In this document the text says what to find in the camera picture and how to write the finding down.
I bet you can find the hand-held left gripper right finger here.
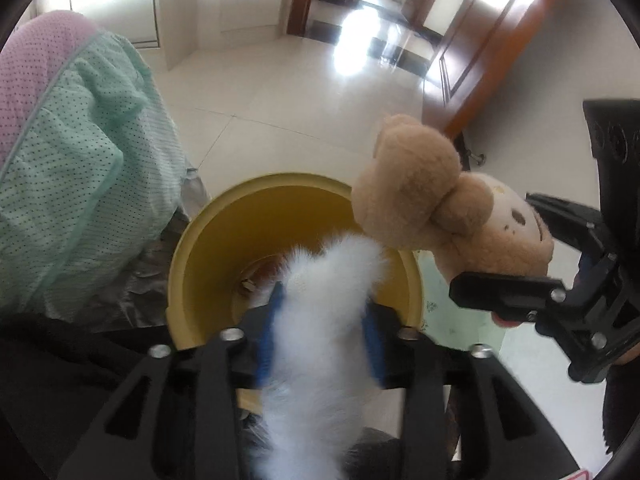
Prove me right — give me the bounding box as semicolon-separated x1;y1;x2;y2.
362;305;571;480

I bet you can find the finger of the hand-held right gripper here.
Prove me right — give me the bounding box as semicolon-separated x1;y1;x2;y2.
450;255;626;383
526;194;608;261

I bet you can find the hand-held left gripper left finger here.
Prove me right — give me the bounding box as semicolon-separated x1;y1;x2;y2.
57;282;286;480

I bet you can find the white fluffy sock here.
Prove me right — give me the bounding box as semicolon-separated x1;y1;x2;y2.
247;232;391;480

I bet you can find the yellow plastic bin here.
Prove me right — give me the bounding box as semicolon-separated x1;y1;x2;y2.
167;172;426;411

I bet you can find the brown plush toy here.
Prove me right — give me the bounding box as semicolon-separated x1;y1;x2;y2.
350;114;556;286

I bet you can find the pale green printed mat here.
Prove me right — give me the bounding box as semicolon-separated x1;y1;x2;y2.
414;252;507;358

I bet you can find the silver foil sheet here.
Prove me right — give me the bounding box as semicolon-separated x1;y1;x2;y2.
90;160;211;333

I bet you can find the wooden door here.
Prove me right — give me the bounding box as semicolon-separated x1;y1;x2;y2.
422;0;573;137

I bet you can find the green dotted bed skirt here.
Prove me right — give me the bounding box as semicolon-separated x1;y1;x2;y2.
0;30;190;322

